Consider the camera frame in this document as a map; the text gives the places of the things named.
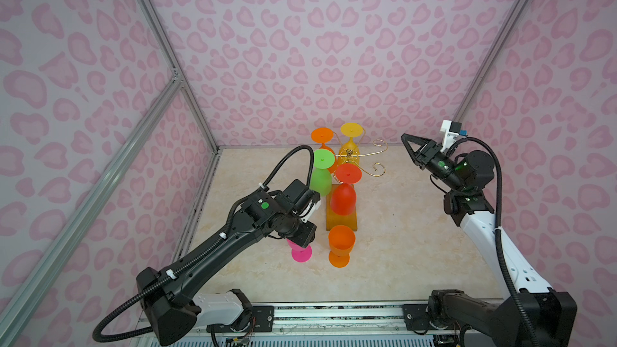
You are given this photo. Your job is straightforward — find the aluminium corner frame post right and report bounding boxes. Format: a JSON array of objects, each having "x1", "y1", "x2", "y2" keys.
[{"x1": 453, "y1": 0, "x2": 533, "y2": 122}]

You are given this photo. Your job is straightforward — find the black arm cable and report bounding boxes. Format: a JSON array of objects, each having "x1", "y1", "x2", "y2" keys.
[
  {"x1": 92, "y1": 144, "x2": 317, "y2": 343},
  {"x1": 450, "y1": 136, "x2": 543, "y2": 347}
]

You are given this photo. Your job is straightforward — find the amber wooden rack base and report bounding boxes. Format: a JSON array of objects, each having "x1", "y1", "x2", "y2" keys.
[{"x1": 326, "y1": 184, "x2": 358, "y2": 231}]

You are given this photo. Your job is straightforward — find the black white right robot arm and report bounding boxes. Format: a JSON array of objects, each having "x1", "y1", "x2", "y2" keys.
[{"x1": 401, "y1": 134, "x2": 578, "y2": 346}]

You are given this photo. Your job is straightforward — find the green wine glass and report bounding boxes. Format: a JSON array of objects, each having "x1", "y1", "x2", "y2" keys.
[{"x1": 309, "y1": 149, "x2": 335, "y2": 197}]

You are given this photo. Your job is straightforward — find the aluminium floor edge rail left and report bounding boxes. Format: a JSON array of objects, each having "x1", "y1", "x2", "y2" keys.
[{"x1": 171, "y1": 148, "x2": 223, "y2": 263}]

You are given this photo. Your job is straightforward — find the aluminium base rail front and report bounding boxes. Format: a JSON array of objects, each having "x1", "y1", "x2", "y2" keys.
[{"x1": 129, "y1": 298, "x2": 553, "y2": 347}]

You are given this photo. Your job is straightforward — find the aluminium corner frame post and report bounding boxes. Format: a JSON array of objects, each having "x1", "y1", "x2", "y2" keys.
[
  {"x1": 453, "y1": 0, "x2": 533, "y2": 122},
  {"x1": 136, "y1": 0, "x2": 219, "y2": 154}
]

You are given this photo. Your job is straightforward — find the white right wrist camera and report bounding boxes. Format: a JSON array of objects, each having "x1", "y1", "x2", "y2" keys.
[{"x1": 440, "y1": 120, "x2": 467, "y2": 153}]

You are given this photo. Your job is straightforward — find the orange wine glass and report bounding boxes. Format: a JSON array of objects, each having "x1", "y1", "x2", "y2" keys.
[
  {"x1": 328, "y1": 225, "x2": 356, "y2": 268},
  {"x1": 311, "y1": 128, "x2": 337, "y2": 175}
]

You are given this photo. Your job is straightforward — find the red wine glass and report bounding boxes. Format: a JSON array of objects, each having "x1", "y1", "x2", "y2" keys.
[{"x1": 330, "y1": 163, "x2": 362, "y2": 216}]

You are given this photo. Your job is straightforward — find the gold wire glass rack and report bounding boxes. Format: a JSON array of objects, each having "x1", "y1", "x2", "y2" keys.
[{"x1": 332, "y1": 138, "x2": 389, "y2": 179}]

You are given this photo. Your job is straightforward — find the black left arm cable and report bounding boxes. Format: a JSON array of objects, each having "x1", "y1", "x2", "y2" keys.
[{"x1": 92, "y1": 144, "x2": 317, "y2": 343}]

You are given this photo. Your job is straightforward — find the aluminium corner frame post left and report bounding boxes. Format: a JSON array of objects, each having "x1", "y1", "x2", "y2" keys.
[{"x1": 136, "y1": 0, "x2": 219, "y2": 154}]

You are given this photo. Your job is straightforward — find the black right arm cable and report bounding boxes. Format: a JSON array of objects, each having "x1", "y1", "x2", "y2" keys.
[{"x1": 450, "y1": 136, "x2": 543, "y2": 347}]

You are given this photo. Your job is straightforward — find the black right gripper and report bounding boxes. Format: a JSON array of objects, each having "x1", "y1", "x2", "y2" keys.
[{"x1": 402, "y1": 137, "x2": 466, "y2": 193}]

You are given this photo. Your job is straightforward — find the yellow wine glass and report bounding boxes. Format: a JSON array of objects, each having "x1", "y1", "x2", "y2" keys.
[{"x1": 338, "y1": 122, "x2": 364, "y2": 165}]

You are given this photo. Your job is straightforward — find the pink wine glass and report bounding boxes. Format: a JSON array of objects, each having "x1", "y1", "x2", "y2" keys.
[{"x1": 287, "y1": 239, "x2": 313, "y2": 263}]

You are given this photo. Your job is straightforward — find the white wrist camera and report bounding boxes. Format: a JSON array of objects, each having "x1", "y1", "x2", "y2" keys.
[
  {"x1": 300, "y1": 191, "x2": 321, "y2": 223},
  {"x1": 440, "y1": 120, "x2": 467, "y2": 153}
]

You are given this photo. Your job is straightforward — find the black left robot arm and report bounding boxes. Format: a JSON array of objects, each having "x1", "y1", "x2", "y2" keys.
[{"x1": 137, "y1": 179, "x2": 321, "y2": 346}]

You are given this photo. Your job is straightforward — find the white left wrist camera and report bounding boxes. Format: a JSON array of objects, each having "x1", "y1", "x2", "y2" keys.
[{"x1": 300, "y1": 191, "x2": 321, "y2": 223}]

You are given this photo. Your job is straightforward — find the aluminium diagonal frame bar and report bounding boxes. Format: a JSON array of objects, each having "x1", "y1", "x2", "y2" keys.
[{"x1": 1, "y1": 76, "x2": 183, "y2": 346}]

